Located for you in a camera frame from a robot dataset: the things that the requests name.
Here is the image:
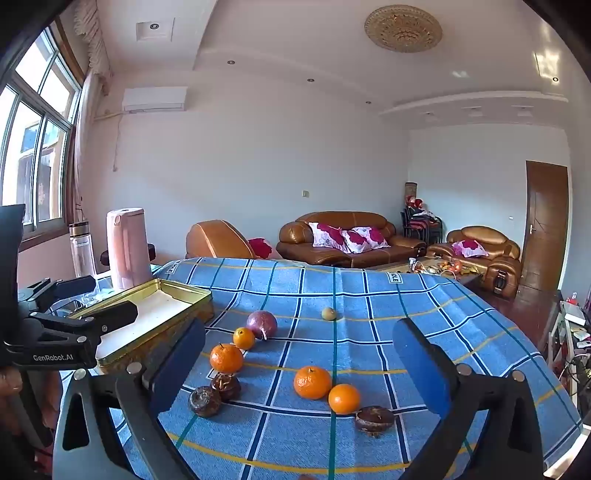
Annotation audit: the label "small smooth orange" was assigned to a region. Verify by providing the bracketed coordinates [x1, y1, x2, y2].
[232, 327, 256, 351]

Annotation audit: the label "pink curtain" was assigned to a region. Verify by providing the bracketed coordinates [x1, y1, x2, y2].
[65, 0, 114, 227]

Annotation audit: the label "round ornate ceiling lamp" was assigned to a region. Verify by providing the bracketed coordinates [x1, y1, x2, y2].
[364, 4, 443, 53]

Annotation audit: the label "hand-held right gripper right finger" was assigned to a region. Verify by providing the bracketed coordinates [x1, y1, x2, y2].
[392, 318, 548, 480]

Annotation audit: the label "gold tin box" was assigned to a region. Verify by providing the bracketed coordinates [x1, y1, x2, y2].
[69, 278, 214, 376]

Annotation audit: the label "wide brown leather armchair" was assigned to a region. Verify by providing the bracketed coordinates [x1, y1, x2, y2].
[427, 226, 522, 296]

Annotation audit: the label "white air conditioner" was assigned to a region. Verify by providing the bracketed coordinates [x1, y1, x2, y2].
[121, 86, 189, 113]

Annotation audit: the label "stemmed mandarin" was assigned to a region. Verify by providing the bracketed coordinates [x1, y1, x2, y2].
[294, 366, 332, 400]
[210, 342, 245, 374]

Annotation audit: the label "person's left hand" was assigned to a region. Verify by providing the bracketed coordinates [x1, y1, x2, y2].
[0, 369, 23, 400]

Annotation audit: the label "cluttered side shelf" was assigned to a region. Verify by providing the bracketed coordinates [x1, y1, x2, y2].
[549, 291, 591, 398]

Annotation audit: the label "brown wooden door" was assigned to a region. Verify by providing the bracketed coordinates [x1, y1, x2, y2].
[517, 160, 570, 292]

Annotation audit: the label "brown leather three-seat sofa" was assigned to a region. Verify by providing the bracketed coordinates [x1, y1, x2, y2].
[276, 211, 428, 268]

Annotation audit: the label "blue plaid tablecloth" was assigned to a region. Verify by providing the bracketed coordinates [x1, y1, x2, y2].
[58, 256, 583, 480]

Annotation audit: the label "cluttered coffee table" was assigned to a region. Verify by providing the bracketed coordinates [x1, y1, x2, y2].
[369, 256, 483, 289]

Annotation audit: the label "pink electric kettle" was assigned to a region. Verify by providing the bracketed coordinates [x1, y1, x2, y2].
[106, 208, 155, 291]

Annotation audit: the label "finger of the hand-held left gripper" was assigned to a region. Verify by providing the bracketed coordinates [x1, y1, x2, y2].
[29, 299, 139, 345]
[18, 276, 99, 311]

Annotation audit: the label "white wall cable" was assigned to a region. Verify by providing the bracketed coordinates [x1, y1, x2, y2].
[112, 111, 124, 172]

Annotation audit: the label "glass bottle with metal lid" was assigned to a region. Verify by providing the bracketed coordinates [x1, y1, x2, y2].
[68, 222, 98, 278]

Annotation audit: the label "rounded brown leather armchair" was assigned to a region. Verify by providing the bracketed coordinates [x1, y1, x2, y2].
[185, 220, 259, 260]

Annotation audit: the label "window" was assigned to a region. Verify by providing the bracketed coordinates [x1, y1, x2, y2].
[0, 28, 86, 236]

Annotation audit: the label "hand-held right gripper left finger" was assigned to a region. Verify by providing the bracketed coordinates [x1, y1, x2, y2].
[52, 318, 207, 480]

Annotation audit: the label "purple radish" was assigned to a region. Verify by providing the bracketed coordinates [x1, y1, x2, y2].
[246, 311, 279, 341]

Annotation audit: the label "stacked dark chairs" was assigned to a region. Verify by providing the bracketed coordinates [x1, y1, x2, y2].
[401, 205, 444, 245]

